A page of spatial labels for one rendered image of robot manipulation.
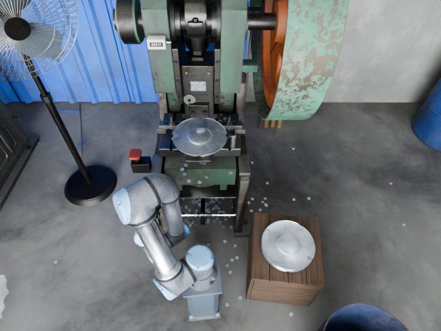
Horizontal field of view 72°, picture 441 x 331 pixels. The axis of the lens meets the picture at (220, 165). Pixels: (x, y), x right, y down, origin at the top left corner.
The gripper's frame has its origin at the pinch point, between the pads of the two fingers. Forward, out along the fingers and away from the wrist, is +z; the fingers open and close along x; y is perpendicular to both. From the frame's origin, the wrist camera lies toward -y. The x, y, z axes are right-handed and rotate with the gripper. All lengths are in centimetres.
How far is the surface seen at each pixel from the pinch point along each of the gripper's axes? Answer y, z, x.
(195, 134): -33.0, 8.7, 21.5
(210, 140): -30.8, 6.0, 29.5
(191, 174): -10.8, 8.3, 18.9
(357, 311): 41, -38, 99
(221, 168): -15.0, 6.2, 35.5
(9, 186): 21, 66, -122
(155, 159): -18.0, 12.0, -0.7
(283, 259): 28, -15, 68
